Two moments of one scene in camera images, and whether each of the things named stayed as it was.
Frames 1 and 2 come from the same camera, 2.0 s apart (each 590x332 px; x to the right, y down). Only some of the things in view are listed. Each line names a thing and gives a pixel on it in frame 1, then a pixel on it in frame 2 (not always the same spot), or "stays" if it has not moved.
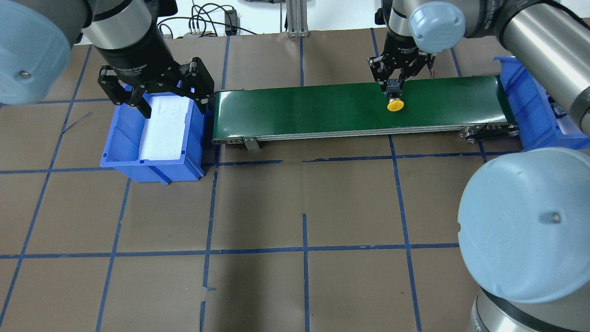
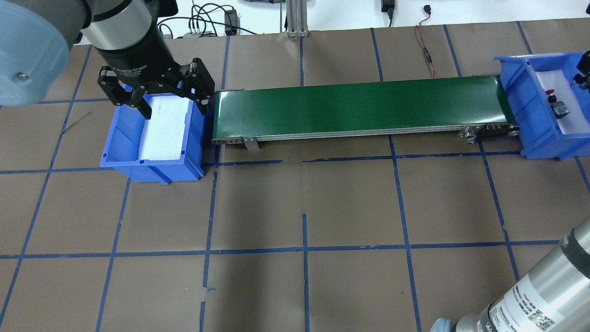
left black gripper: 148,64 stays
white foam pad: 163,134 stays
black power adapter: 231,22 stays
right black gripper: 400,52 -> 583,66
